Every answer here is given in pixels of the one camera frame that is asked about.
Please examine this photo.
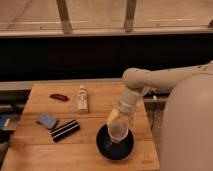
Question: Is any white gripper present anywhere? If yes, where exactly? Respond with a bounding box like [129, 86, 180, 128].
[106, 99, 137, 128]

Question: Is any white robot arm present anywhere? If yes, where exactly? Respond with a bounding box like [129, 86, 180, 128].
[107, 61, 213, 171]

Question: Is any black ceramic bowl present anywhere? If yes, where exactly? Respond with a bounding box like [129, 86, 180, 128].
[96, 125, 134, 160]

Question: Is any black white striped box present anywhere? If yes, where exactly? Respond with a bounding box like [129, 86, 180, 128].
[50, 120, 80, 142]

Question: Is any red brown small object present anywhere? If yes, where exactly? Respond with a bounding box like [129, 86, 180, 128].
[49, 94, 69, 101]

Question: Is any blue sponge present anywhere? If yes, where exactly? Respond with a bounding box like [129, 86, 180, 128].
[36, 113, 58, 129]

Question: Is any dark clutter at left edge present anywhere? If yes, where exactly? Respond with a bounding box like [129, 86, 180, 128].
[0, 103, 24, 168]

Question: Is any metal window frame rail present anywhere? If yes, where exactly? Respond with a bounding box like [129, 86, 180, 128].
[0, 0, 213, 37]

